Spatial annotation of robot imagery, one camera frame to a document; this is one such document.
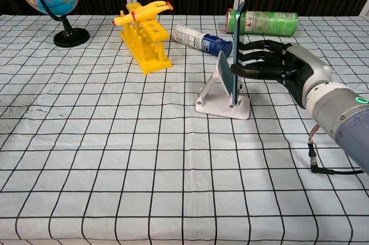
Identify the yellow plastic test tube rack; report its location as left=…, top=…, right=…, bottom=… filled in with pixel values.
left=119, top=2, right=174, bottom=76

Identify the yellow rubber chicken toy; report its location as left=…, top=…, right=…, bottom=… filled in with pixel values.
left=112, top=0, right=175, bottom=27

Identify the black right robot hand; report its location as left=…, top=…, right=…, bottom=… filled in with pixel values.
left=229, top=39, right=333, bottom=110

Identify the black cable with connector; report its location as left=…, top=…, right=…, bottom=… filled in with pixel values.
left=307, top=123, right=364, bottom=175

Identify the white folding phone stand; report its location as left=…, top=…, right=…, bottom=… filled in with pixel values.
left=195, top=51, right=250, bottom=120

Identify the black smartphone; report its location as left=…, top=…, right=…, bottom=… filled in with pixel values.
left=232, top=2, right=246, bottom=106

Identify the blue and white can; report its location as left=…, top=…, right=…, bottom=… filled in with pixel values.
left=172, top=24, right=234, bottom=59

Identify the white black-grid tablecloth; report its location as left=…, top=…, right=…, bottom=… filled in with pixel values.
left=0, top=13, right=369, bottom=245

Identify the green chips canister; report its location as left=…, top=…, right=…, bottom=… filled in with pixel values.
left=225, top=8, right=299, bottom=37

